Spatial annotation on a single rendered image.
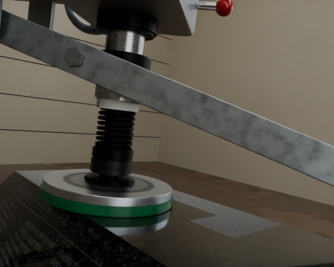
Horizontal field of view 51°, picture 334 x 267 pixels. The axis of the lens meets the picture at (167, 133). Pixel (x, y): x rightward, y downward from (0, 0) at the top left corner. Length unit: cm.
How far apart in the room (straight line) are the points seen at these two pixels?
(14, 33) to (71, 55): 11
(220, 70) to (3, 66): 352
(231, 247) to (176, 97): 22
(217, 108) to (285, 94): 524
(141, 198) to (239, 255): 16
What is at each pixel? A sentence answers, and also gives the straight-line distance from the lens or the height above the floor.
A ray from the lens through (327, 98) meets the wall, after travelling 548.
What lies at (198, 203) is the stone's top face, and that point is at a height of 82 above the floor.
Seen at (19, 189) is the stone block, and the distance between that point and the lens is 69.
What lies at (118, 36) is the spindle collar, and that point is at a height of 108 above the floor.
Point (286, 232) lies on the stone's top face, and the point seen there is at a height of 82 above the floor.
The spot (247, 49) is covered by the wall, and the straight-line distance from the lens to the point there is 621.
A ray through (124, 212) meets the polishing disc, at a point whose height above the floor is 83.
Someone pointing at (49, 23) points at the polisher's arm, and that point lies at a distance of 74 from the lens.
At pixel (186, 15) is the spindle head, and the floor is 113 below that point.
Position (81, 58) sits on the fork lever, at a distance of 54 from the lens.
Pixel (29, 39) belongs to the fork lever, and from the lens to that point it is 59.
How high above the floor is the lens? 97
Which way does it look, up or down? 3 degrees down
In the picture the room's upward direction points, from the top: 7 degrees clockwise
